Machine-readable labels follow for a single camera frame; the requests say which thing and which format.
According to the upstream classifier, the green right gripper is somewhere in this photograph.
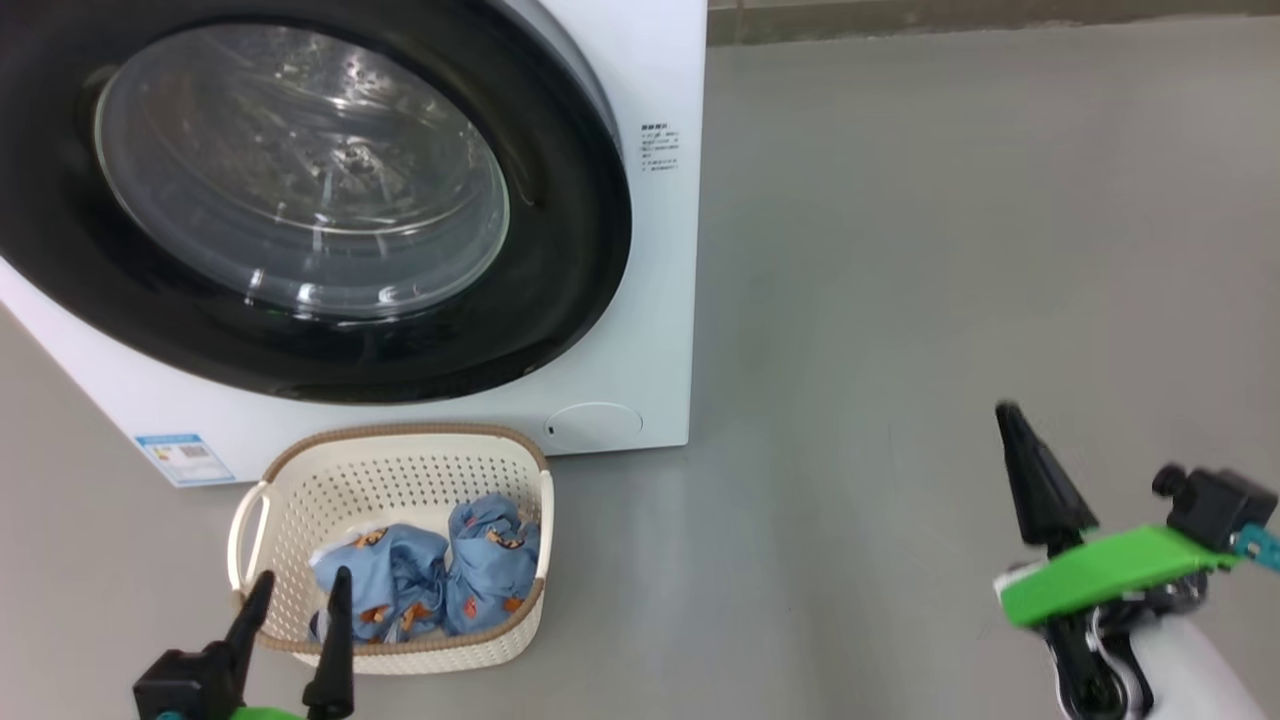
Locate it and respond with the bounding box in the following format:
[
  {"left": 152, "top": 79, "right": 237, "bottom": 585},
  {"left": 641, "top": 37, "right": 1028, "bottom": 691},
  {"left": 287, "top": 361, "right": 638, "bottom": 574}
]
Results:
[{"left": 995, "top": 402, "right": 1241, "bottom": 720}]

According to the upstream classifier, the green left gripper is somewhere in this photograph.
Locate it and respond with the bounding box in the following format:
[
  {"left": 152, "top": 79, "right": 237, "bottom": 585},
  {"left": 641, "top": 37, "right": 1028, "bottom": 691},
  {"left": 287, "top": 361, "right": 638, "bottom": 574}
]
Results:
[{"left": 215, "top": 565, "right": 356, "bottom": 720}]

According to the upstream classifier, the blue printed garment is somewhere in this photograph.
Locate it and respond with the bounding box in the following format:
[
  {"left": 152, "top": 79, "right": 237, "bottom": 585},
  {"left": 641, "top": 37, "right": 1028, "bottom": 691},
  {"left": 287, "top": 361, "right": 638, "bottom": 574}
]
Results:
[{"left": 310, "top": 493, "right": 542, "bottom": 644}]

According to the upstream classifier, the black round glass washer door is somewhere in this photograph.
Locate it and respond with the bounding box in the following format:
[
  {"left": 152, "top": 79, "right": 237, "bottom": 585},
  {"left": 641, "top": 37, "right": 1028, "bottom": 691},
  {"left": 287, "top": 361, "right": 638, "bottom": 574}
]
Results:
[{"left": 0, "top": 0, "right": 633, "bottom": 406}]

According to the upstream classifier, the cream perforated laundry basket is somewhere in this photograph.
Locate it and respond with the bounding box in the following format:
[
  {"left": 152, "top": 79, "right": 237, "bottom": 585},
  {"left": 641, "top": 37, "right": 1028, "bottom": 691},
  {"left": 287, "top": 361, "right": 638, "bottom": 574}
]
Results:
[{"left": 227, "top": 423, "right": 555, "bottom": 676}]

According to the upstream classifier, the white front-load washing machine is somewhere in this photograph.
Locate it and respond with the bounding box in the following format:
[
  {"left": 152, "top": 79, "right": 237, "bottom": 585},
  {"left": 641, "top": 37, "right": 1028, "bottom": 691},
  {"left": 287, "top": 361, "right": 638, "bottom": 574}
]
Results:
[{"left": 0, "top": 0, "right": 708, "bottom": 488}]

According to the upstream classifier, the blue energy label sticker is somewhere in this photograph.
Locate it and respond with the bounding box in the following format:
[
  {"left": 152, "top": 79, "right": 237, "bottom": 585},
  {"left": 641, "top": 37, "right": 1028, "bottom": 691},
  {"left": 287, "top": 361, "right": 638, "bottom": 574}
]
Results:
[{"left": 135, "top": 432, "right": 236, "bottom": 488}]

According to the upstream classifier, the round white filter cover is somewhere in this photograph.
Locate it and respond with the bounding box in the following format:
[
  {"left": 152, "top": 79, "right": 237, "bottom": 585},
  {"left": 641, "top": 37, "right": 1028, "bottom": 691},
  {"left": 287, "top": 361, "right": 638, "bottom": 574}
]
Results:
[{"left": 545, "top": 402, "right": 644, "bottom": 451}]

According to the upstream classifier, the teal cable connector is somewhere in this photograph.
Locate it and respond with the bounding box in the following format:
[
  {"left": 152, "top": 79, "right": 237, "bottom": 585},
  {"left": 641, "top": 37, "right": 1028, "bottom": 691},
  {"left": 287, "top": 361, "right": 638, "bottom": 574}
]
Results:
[{"left": 1232, "top": 525, "right": 1280, "bottom": 573}]

